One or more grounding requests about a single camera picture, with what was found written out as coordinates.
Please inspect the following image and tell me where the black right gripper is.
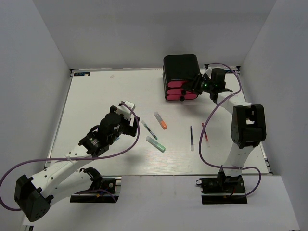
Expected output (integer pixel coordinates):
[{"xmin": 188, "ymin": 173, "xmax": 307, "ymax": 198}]
[{"xmin": 181, "ymin": 72, "xmax": 215, "ymax": 95}]

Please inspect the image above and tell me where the pink bottom drawer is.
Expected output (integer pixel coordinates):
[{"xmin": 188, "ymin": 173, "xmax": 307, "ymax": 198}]
[{"xmin": 166, "ymin": 94, "xmax": 198, "ymax": 102}]

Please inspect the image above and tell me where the pink top drawer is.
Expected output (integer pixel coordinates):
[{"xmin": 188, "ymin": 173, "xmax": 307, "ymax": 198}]
[{"xmin": 166, "ymin": 80, "xmax": 188, "ymax": 88}]

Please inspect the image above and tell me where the green gel pen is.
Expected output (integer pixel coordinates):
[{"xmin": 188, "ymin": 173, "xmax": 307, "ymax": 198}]
[{"xmin": 141, "ymin": 120, "xmax": 158, "ymax": 140}]

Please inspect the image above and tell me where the black drawer cabinet shell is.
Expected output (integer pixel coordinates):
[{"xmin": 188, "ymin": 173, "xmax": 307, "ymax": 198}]
[{"xmin": 163, "ymin": 54, "xmax": 200, "ymax": 84}]

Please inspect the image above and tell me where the green highlighter pen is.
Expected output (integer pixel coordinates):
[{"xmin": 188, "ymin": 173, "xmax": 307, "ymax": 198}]
[{"xmin": 146, "ymin": 136, "xmax": 166, "ymax": 153}]

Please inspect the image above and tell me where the orange highlighter pen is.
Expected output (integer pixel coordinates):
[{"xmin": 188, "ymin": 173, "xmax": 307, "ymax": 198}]
[{"xmin": 154, "ymin": 112, "xmax": 167, "ymax": 130}]

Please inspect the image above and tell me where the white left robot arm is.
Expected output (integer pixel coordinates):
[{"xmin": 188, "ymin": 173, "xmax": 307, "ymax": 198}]
[{"xmin": 14, "ymin": 101, "xmax": 140, "ymax": 222}]

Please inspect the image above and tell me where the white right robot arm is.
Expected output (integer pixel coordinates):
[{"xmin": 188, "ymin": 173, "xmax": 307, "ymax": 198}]
[{"xmin": 182, "ymin": 68, "xmax": 266, "ymax": 192}]

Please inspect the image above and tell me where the red gel pen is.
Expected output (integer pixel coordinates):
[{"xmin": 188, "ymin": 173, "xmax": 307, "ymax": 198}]
[{"xmin": 202, "ymin": 123, "xmax": 210, "ymax": 148}]

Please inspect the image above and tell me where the purple gel pen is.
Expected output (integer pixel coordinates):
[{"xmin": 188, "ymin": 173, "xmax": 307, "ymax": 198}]
[{"xmin": 190, "ymin": 126, "xmax": 194, "ymax": 152}]

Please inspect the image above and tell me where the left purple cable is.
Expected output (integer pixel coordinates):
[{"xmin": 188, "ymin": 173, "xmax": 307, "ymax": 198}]
[{"xmin": 0, "ymin": 101, "xmax": 141, "ymax": 211}]

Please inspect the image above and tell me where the purple cable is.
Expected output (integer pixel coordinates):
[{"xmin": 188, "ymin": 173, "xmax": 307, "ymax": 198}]
[
  {"xmin": 199, "ymin": 62, "xmax": 263, "ymax": 202},
  {"xmin": 0, "ymin": 101, "xmax": 141, "ymax": 211}
]

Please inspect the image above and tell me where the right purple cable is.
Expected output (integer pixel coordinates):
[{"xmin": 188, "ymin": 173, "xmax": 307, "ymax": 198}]
[{"xmin": 199, "ymin": 62, "xmax": 263, "ymax": 202}]

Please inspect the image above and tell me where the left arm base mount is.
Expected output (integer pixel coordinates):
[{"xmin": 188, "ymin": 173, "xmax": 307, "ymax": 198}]
[{"xmin": 70, "ymin": 177, "xmax": 122, "ymax": 204}]

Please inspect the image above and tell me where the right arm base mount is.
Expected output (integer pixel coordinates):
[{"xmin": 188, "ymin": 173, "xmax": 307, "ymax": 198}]
[{"xmin": 195, "ymin": 177, "xmax": 247, "ymax": 205}]

